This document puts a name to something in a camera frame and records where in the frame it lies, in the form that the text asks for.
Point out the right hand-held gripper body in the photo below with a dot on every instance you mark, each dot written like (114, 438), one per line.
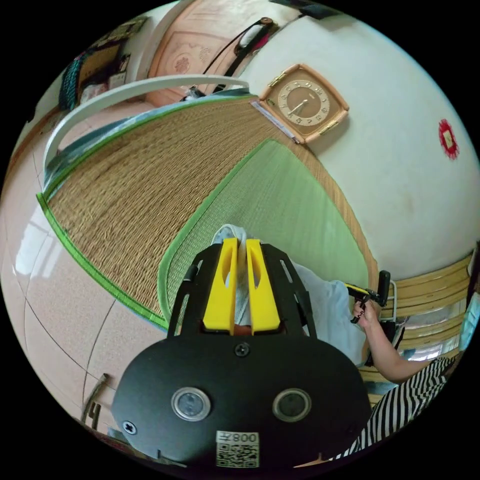
(365, 298)

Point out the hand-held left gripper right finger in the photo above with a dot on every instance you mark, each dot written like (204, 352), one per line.
(264, 303)

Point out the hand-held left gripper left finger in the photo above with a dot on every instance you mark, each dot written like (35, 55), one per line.
(217, 300)

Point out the light blue jeans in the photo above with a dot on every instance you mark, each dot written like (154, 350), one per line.
(330, 315)

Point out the person's right forearm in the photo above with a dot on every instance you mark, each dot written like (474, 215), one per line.
(390, 356)

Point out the person's right hand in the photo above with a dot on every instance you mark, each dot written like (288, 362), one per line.
(369, 318)

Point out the person's body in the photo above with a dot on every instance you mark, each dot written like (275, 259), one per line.
(405, 407)

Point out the bed with woven mats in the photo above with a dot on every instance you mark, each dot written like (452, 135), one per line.
(150, 187)

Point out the pink panelled door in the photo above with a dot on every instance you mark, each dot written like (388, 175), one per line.
(195, 41)

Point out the cluttered shelf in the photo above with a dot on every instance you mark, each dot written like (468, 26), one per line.
(93, 71)

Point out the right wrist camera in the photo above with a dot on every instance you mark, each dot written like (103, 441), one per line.
(384, 287)

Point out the square pink wall clock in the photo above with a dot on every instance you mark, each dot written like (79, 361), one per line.
(304, 102)

